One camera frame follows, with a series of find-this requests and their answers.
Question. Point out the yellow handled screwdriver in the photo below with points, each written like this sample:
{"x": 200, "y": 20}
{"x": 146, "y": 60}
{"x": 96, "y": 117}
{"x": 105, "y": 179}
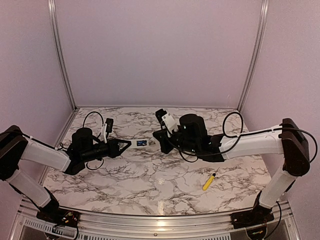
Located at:
{"x": 210, "y": 180}

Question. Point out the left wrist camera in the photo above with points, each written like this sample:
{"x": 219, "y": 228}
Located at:
{"x": 107, "y": 127}

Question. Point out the aluminium frame post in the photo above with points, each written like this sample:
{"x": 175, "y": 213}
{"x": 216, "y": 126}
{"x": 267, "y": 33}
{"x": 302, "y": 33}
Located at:
{"x": 261, "y": 29}
{"x": 59, "y": 52}

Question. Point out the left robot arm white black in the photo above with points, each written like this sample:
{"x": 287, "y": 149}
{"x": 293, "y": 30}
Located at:
{"x": 15, "y": 146}

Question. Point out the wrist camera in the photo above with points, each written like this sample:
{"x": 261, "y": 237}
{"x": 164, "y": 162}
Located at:
{"x": 167, "y": 121}
{"x": 107, "y": 127}

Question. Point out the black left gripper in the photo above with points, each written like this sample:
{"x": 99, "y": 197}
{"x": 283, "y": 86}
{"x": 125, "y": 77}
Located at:
{"x": 114, "y": 150}

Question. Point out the right aluminium frame post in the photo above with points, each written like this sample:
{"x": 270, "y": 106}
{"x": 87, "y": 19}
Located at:
{"x": 261, "y": 29}

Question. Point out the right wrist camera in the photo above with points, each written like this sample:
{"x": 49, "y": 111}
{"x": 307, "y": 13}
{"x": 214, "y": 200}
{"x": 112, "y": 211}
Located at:
{"x": 167, "y": 121}

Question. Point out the white remote control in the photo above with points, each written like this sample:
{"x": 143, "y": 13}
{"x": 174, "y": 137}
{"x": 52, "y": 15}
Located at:
{"x": 141, "y": 144}

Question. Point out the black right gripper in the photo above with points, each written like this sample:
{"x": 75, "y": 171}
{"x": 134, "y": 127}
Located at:
{"x": 166, "y": 148}

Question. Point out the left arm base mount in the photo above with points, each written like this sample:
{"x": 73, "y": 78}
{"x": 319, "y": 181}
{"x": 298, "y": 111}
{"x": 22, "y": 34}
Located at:
{"x": 59, "y": 216}

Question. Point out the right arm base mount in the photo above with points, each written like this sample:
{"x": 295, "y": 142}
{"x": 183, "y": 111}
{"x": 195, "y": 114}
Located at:
{"x": 255, "y": 216}

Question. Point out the front aluminium rail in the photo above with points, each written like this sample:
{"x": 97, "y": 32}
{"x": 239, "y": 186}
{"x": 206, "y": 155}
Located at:
{"x": 107, "y": 226}

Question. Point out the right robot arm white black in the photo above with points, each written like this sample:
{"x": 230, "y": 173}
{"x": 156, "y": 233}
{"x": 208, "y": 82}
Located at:
{"x": 190, "y": 137}

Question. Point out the left aluminium frame post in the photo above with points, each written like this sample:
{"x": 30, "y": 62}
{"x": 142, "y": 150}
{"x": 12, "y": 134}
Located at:
{"x": 59, "y": 52}

